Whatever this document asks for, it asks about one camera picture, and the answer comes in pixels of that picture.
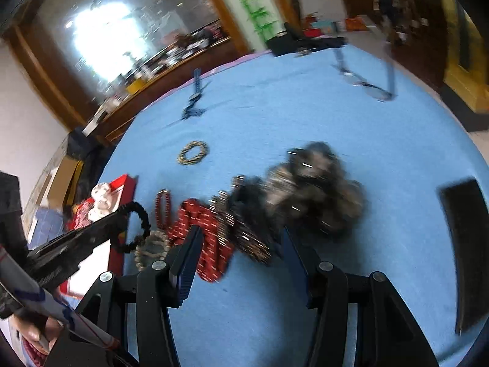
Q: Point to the leopard print scrunchie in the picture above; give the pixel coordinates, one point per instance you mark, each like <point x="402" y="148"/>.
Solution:
<point x="183" y="157"/>

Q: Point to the brown cardboard box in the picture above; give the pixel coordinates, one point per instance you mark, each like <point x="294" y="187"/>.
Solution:
<point x="63" y="179"/>

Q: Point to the red cardboard box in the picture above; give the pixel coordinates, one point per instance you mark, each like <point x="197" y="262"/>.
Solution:
<point x="128" y="187"/>

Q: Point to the green bamboo wall poster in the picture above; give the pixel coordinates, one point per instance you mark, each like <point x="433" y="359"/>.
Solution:
<point x="252" y="0"/>

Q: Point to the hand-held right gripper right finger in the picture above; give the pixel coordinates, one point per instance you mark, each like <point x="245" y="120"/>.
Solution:
<point x="296" y="271"/>

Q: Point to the wall mirror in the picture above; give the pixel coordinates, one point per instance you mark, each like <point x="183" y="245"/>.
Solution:
<point x="114" y="26"/>

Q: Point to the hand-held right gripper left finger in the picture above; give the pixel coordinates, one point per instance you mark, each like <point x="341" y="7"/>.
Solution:
<point x="187" y="265"/>

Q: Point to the person's left hand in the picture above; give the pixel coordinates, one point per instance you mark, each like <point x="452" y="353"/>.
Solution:
<point x="28" y="330"/>

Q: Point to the dark fuzzy scrunchie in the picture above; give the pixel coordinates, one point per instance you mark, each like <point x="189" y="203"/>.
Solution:
<point x="313" y="191"/>

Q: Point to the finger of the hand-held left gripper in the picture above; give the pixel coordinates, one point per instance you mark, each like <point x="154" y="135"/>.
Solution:
<point x="84" y="239"/>

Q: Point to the yellow framed panel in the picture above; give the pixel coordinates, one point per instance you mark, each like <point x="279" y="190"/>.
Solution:
<point x="464" y="65"/>

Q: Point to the black gold glitter hair accessory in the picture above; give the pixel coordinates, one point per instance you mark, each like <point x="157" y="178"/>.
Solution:
<point x="244" y="233"/>

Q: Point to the red dotted scrunchie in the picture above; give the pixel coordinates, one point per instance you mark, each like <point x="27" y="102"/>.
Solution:
<point x="210" y="244"/>

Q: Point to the wooden sideboard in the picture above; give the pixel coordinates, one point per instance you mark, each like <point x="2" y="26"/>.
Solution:
<point x="46" y="68"/>

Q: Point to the white dotted scrunchie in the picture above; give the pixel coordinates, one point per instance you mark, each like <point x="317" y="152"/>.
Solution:
<point x="102" y="198"/>

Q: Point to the blue table cloth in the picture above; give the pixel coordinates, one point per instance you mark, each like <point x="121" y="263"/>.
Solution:
<point x="267" y="122"/>

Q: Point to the blue striped wristwatch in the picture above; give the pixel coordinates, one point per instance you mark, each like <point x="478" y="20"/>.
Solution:
<point x="193" y="97"/>

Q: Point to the black flat rectangular object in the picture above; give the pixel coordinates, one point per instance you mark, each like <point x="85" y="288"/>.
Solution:
<point x="464" y="237"/>

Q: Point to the black clutch bag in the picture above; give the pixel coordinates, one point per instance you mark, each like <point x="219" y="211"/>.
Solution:
<point x="282" y="46"/>

